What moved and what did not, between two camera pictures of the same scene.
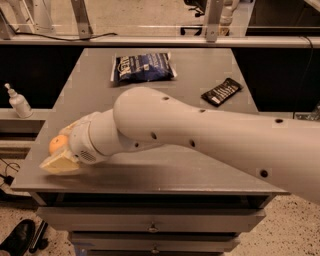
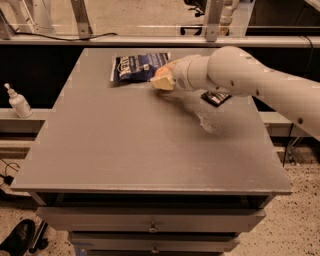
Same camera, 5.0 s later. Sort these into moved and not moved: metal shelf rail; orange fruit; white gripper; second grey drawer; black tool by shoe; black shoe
Moved: orange fruit; white gripper
Not moved: second grey drawer; metal shelf rail; black shoe; black tool by shoe
